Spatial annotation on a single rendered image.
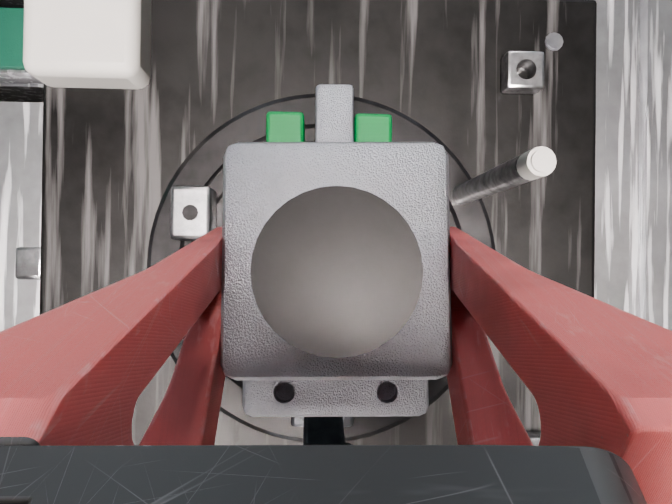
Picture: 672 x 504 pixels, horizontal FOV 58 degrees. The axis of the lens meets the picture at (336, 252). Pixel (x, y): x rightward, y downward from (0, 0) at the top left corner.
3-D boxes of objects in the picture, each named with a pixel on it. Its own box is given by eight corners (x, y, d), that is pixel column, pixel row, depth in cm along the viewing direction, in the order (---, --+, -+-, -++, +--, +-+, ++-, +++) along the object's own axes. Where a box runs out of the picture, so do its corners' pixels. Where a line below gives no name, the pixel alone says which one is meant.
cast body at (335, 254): (413, 398, 17) (469, 461, 10) (256, 399, 17) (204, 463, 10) (408, 108, 18) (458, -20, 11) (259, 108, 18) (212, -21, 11)
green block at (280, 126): (305, 171, 24) (303, 149, 19) (274, 171, 24) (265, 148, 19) (305, 141, 24) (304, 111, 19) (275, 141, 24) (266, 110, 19)
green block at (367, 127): (375, 173, 24) (392, 151, 19) (345, 172, 24) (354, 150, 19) (375, 143, 24) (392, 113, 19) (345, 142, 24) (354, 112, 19)
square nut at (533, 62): (536, 94, 27) (544, 88, 26) (500, 94, 26) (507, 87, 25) (536, 58, 27) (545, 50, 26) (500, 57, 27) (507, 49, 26)
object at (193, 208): (216, 241, 24) (210, 239, 22) (178, 240, 24) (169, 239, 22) (217, 190, 24) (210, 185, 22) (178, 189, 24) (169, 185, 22)
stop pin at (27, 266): (77, 276, 30) (42, 279, 26) (53, 276, 30) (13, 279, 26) (78, 248, 30) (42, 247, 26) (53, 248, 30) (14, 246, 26)
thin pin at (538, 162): (471, 204, 24) (557, 176, 16) (451, 204, 24) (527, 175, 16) (471, 185, 24) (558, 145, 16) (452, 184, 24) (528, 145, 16)
